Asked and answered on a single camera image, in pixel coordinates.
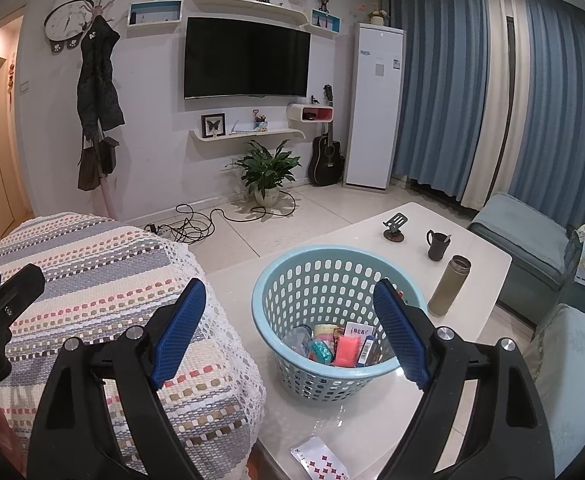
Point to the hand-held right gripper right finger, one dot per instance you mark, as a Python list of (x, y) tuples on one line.
[(402, 335)]

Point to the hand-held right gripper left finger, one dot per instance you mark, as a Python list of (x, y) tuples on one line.
[(177, 335)]

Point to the light blue plastic basket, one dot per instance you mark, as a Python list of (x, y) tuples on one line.
[(317, 371)]

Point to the clear plastic bottle blue cap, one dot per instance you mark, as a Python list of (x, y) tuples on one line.
[(298, 341)]

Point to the blue packet with white label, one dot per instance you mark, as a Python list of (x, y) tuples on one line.
[(370, 351)]

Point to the olive thermos bottle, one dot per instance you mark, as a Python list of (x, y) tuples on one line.
[(450, 287)]

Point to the striped woven blanket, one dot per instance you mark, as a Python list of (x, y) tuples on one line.
[(87, 270)]

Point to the yellow and pink packet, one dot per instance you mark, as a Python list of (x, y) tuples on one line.
[(326, 331)]

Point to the teal packet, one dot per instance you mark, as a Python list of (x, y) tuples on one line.
[(321, 351)]

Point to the black mug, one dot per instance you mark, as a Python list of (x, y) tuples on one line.
[(438, 246)]

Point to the power strip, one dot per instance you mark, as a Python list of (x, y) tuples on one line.
[(158, 231)]

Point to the metal phone stand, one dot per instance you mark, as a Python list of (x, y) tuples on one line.
[(396, 227)]

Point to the white coffee table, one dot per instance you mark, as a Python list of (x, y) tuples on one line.
[(352, 230)]

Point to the pink coat rack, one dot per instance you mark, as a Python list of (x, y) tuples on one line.
[(106, 195)]

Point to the brown hanging bag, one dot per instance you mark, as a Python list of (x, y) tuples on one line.
[(90, 167)]

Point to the red diamond playing card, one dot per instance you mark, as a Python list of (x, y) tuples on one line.
[(327, 460)]

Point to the teal upholstered stool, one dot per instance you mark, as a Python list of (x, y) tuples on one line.
[(522, 250)]

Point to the black hanging bag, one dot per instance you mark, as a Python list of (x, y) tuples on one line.
[(108, 156)]

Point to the pale patterned cushion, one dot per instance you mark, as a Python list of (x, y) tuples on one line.
[(577, 390)]

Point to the green potted plant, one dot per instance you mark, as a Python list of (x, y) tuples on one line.
[(267, 170)]

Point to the black acoustic guitar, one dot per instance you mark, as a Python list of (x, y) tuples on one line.
[(326, 160)]

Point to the framed butterfly picture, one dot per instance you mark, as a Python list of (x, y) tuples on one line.
[(214, 126)]

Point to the dark hanging coat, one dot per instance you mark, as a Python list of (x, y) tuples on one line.
[(97, 80)]

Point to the white standing air conditioner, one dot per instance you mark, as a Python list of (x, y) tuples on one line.
[(372, 110)]

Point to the small shelf ornament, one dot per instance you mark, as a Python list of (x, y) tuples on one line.
[(260, 121)]

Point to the blue curtain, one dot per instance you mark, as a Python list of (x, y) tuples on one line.
[(442, 90), (562, 110)]

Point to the cream curtain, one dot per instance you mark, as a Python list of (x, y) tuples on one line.
[(494, 100)]

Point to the long white and blue cubby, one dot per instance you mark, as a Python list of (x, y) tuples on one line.
[(153, 12)]

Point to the small potted flowers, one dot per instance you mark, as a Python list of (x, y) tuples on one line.
[(377, 17)]

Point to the white curved lower wall shelf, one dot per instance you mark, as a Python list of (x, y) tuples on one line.
[(247, 134)]

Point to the white curved wall shelf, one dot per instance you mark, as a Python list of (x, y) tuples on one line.
[(247, 134), (252, 4)]

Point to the white and pink wall cubby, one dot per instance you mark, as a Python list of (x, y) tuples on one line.
[(312, 114)]

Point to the panda wall clock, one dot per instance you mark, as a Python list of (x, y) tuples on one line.
[(67, 20)]

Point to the wall-mounted black television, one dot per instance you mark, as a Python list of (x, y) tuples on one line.
[(247, 57)]

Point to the white and blue wall cubby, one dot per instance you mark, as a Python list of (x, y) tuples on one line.
[(326, 22)]

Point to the white curved upper wall shelf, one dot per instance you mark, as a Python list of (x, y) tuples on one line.
[(252, 4)]

